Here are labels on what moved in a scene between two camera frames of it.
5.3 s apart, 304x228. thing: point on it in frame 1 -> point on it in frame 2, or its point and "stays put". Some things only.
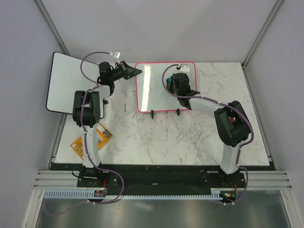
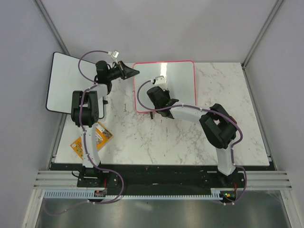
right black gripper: (171, 88) -> (166, 92)
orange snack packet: (103, 136) stays put
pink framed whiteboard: (150, 94) stays put
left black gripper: (128, 72) stays put
